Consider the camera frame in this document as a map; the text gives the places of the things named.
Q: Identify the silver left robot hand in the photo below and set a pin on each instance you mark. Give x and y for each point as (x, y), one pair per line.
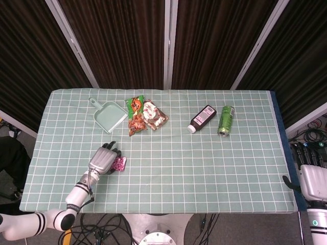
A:
(102, 160)

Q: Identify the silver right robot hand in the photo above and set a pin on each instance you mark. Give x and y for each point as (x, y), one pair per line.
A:
(314, 178)

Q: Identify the pink glittery pouch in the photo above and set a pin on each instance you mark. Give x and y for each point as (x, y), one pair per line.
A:
(120, 164)

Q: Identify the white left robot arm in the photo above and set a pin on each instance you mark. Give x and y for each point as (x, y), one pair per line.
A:
(76, 192)

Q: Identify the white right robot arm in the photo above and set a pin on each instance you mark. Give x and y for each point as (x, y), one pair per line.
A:
(318, 222)

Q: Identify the mint green plastic dustpan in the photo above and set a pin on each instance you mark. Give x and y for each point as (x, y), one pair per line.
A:
(110, 116)

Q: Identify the green orange snack bag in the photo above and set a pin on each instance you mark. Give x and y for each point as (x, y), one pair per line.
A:
(136, 117)

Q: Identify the white brown snack packet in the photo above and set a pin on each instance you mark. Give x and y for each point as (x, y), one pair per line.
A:
(154, 116)

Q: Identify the green white grid tablecloth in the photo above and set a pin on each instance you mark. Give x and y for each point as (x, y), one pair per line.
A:
(178, 166)

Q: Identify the black bulky object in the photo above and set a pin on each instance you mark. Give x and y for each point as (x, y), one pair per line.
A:
(12, 158)

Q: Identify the green drink can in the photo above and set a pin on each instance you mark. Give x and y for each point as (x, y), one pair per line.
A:
(226, 120)

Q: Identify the brown bottle white cap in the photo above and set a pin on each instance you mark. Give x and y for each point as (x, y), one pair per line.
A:
(203, 118)

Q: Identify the white partition frame post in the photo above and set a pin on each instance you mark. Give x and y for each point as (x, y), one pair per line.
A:
(74, 46)
(258, 43)
(170, 43)
(18, 122)
(306, 117)

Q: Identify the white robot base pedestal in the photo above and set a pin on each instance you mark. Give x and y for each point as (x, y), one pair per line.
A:
(155, 229)

